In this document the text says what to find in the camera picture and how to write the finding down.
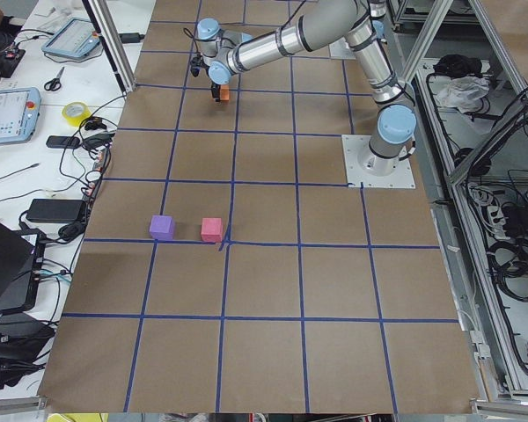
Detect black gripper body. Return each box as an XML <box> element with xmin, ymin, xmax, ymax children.
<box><xmin>210</xmin><ymin>83</ymin><xmax>221</xmax><ymax>102</ymax></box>

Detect orange foam block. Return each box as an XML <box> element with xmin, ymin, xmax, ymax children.
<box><xmin>218</xmin><ymin>84</ymin><xmax>230</xmax><ymax>102</ymax></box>

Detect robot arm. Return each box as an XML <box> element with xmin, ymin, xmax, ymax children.
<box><xmin>191</xmin><ymin>1</ymin><xmax>417</xmax><ymax>177</ymax></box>

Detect pink foam block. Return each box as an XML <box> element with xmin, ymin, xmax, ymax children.
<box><xmin>201</xmin><ymin>217</ymin><xmax>224</xmax><ymax>243</ymax></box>

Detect yellow tape roll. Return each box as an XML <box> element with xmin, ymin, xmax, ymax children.
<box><xmin>62</xmin><ymin>101</ymin><xmax>92</xmax><ymax>127</ymax></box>

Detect far teach pendant tablet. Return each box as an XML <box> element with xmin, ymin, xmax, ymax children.
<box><xmin>41</xmin><ymin>18</ymin><xmax>100</xmax><ymax>61</ymax></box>

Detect teach pendant tablet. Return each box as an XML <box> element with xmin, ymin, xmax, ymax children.
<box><xmin>41</xmin><ymin>18</ymin><xmax>100</xmax><ymax>61</ymax></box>
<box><xmin>0</xmin><ymin>87</ymin><xmax>41</xmax><ymax>145</ymax></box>

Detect purple foam block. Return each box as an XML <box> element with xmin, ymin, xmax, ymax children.
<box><xmin>149</xmin><ymin>215</ymin><xmax>175</xmax><ymax>241</ymax></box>

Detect black remote handset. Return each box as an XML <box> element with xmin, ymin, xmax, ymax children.
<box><xmin>46</xmin><ymin>135</ymin><xmax>81</xmax><ymax>149</ymax></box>

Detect near teach pendant tablet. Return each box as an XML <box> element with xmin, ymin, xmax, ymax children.
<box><xmin>0</xmin><ymin>87</ymin><xmax>41</xmax><ymax>145</ymax></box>

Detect black power adapter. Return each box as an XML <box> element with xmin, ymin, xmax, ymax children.
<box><xmin>26</xmin><ymin>199</ymin><xmax>84</xmax><ymax>223</ymax></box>

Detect crumpled white cloth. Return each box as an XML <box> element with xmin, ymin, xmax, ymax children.
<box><xmin>436</xmin><ymin>76</ymin><xmax>490</xmax><ymax>113</ymax></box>

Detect black laptop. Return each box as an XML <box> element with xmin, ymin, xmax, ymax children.
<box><xmin>0</xmin><ymin>222</ymin><xmax>45</xmax><ymax>315</ymax></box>

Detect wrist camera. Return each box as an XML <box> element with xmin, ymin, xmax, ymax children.
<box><xmin>189</xmin><ymin>55</ymin><xmax>204</xmax><ymax>77</ymax></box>

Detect aluminium frame post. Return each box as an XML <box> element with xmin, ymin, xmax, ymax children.
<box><xmin>82</xmin><ymin>0</ymin><xmax>136</xmax><ymax>94</ymax></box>

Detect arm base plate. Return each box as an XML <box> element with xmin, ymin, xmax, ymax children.
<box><xmin>328</xmin><ymin>38</ymin><xmax>355</xmax><ymax>60</ymax></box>
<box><xmin>341</xmin><ymin>135</ymin><xmax>416</xmax><ymax>189</ymax></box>

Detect black handled scissors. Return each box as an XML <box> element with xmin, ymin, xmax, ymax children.
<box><xmin>43</xmin><ymin>67</ymin><xmax>65</xmax><ymax>92</ymax></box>

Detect coiled black cables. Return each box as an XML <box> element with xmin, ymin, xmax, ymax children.
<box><xmin>486</xmin><ymin>236</ymin><xmax>528</xmax><ymax>304</ymax></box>

